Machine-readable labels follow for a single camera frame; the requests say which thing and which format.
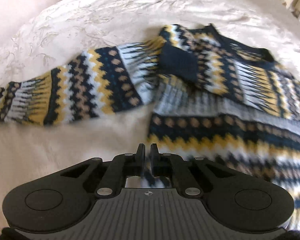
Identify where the navy yellow patterned knit sweater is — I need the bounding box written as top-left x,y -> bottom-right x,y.
0,23 -> 300,205

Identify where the cream embroidered bedspread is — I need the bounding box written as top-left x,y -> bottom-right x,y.
0,0 -> 300,231

